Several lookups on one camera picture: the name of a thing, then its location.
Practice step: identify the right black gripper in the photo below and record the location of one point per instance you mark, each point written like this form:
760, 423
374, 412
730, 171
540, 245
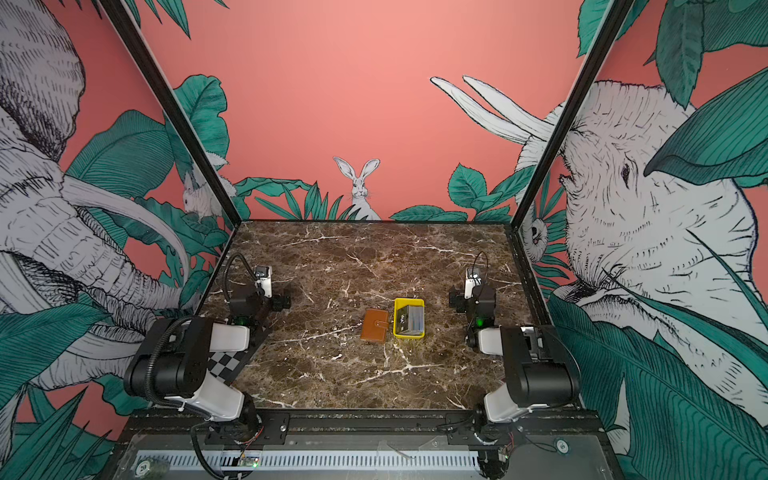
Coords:
459, 298

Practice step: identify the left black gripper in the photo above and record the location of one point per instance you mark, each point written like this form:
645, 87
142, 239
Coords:
276, 303

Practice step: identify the yellow plastic card tray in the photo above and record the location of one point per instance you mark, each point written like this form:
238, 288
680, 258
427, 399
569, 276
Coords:
399, 303

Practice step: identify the brown leather card holder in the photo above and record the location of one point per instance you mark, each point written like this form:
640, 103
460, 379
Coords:
374, 327

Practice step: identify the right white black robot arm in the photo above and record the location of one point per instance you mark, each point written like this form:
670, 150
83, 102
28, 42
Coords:
539, 370

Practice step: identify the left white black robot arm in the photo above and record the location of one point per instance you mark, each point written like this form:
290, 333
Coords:
190, 363

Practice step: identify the dark credit card stack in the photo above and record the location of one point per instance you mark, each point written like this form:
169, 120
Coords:
411, 320

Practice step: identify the checkerboard calibration tag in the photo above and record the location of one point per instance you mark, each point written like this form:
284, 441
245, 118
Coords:
226, 366

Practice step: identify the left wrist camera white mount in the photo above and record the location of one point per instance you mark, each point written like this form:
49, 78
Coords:
263, 280

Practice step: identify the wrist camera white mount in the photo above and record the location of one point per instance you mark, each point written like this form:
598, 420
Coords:
473, 278
263, 280

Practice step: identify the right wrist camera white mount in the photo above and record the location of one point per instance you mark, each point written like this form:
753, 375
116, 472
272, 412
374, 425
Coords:
473, 278

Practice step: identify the black front mounting rail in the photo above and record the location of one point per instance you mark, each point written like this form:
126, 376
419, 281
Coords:
459, 427

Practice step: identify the white slotted cable duct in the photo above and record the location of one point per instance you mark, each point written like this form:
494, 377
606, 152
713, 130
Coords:
337, 460

